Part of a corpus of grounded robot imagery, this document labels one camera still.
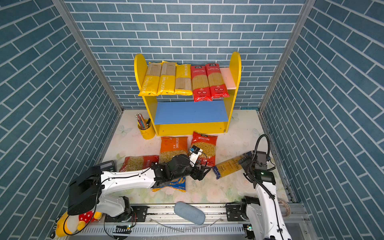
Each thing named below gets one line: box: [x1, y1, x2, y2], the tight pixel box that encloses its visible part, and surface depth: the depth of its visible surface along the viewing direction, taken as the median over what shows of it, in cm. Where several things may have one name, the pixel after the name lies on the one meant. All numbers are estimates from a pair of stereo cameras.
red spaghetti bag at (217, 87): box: [205, 63, 230, 100], surface depth 77 cm
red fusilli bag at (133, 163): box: [119, 155, 159, 172], surface depth 89 cm
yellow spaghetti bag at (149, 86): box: [138, 62, 163, 96], surface depth 77 cm
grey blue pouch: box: [173, 201, 206, 225], surface depth 74 cm
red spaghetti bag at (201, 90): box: [191, 65, 213, 103], surface depth 76 cm
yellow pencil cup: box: [137, 119, 156, 140], surface depth 98 cm
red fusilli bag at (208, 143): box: [190, 131, 218, 167], surface depth 100 cm
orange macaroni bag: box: [159, 136, 188, 164], surface depth 93 cm
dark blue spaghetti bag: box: [211, 154, 246, 180], surface depth 89 cm
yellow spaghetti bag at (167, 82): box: [157, 60, 177, 96], surface depth 79 cm
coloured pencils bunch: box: [134, 113, 151, 129], surface depth 97 cm
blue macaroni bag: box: [152, 177, 187, 193], surface depth 81 cm
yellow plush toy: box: [56, 201, 103, 237], surface depth 66 cm
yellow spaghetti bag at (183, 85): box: [174, 64, 193, 96], surface depth 77 cm
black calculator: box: [100, 160, 116, 172], surface depth 89 cm
